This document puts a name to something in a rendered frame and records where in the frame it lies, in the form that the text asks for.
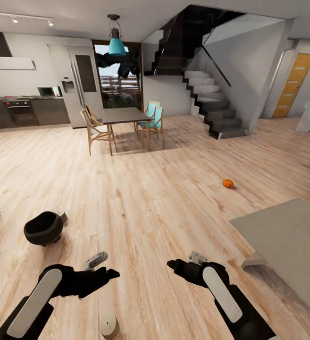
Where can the cauldron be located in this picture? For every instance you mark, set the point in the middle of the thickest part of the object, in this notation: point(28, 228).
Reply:
point(44, 228)

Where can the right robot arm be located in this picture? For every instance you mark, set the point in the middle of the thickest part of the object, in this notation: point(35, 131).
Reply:
point(242, 319)

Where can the pillar candle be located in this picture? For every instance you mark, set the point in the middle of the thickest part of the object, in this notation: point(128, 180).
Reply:
point(63, 215)
point(109, 326)

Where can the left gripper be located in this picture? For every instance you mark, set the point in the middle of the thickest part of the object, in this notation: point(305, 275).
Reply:
point(96, 280)

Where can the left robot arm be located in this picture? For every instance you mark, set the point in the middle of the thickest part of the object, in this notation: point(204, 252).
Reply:
point(30, 316)

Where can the pumpkin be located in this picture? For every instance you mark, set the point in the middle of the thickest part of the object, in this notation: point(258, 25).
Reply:
point(228, 183)

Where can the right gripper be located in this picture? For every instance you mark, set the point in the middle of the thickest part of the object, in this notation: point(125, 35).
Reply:
point(182, 268)

